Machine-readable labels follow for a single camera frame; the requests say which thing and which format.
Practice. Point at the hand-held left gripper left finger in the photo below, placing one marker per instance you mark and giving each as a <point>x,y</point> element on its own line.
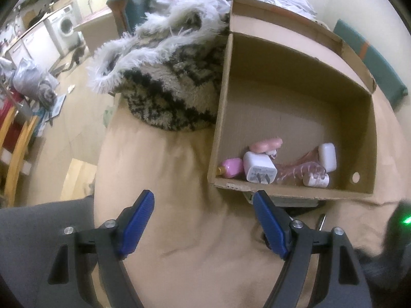
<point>138,224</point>

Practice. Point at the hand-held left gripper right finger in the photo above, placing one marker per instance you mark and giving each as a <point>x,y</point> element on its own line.
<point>269,227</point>

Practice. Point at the clear pink plastic item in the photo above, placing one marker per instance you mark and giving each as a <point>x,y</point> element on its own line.
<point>295,170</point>

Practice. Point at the white plug charger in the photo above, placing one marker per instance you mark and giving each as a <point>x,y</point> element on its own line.
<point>257,163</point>

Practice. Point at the pink bottle with gold cap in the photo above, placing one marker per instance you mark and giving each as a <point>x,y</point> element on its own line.
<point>232,166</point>

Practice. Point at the pink toy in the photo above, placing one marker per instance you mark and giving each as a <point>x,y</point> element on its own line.
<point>266,144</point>

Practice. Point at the white oval case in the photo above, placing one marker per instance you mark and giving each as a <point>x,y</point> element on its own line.
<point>327,157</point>

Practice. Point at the brown cardboard box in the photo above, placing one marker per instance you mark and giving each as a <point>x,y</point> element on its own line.
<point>289,102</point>

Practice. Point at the flat cardboard piece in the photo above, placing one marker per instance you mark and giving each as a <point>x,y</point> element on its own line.
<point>78,179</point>

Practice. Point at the pale green packet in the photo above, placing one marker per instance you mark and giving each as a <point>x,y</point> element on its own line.
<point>108,115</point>

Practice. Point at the shaggy patterned blanket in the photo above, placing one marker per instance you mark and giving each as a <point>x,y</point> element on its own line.
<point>167,96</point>

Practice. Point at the yellow wooden chair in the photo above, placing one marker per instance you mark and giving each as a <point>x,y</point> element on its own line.
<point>17,147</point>

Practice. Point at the red cloth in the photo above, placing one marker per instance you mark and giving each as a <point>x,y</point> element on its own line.
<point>6,125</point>

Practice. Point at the teal cushion with orange stripe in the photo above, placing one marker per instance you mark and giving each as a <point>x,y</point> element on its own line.
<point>379,67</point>

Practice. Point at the grey cat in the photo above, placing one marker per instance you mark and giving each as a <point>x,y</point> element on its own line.
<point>77,56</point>

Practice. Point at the pale plastic bag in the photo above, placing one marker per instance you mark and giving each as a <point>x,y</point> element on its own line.
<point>27,77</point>

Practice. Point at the beige bedside table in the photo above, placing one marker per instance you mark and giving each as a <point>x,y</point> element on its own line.
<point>99,30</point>

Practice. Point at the white kitchen cabinet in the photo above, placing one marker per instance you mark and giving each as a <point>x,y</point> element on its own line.
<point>35,45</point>

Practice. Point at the white washing machine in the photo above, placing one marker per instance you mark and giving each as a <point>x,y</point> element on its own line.
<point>65,25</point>

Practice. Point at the teal upholstered chair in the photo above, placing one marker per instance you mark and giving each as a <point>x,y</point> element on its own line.
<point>135,6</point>

